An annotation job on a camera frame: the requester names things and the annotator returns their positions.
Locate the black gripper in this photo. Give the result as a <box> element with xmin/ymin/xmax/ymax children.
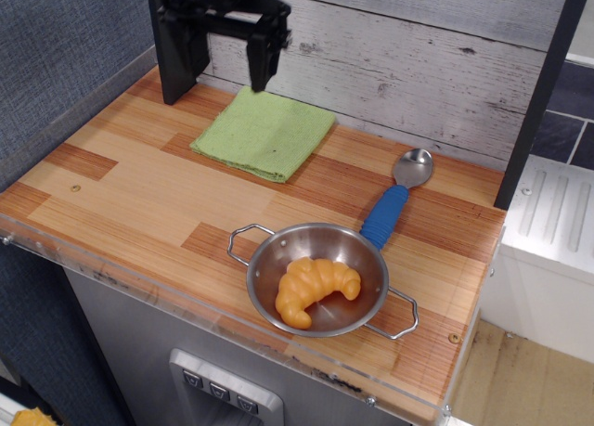
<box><xmin>155</xmin><ymin>0</ymin><xmax>291</xmax><ymax>105</ymax></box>

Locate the green towel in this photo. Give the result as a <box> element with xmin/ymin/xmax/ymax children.
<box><xmin>190</xmin><ymin>86</ymin><xmax>335</xmax><ymax>183</ymax></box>

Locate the orange plastic croissant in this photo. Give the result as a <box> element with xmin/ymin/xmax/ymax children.
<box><xmin>275</xmin><ymin>257</ymin><xmax>362</xmax><ymax>329</ymax></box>

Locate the grey toy fridge cabinet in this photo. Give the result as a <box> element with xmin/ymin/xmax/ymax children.
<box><xmin>66</xmin><ymin>271</ymin><xmax>403</xmax><ymax>425</ymax></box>

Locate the white toy sink unit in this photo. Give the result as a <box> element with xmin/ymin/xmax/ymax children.
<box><xmin>479</xmin><ymin>156</ymin><xmax>593</xmax><ymax>362</ymax></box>

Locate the yellow toy object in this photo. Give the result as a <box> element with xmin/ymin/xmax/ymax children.
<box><xmin>10</xmin><ymin>408</ymin><xmax>57</xmax><ymax>426</ymax></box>

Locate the blue handled metal spoon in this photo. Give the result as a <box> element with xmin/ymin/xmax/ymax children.
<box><xmin>360</xmin><ymin>148</ymin><xmax>433</xmax><ymax>250</ymax></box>

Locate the steel bowl with handles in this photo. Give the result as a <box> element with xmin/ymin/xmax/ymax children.
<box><xmin>227</xmin><ymin>223</ymin><xmax>420</xmax><ymax>341</ymax></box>

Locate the black vertical post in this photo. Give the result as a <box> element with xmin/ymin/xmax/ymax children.
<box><xmin>494</xmin><ymin>0</ymin><xmax>587</xmax><ymax>210</ymax></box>

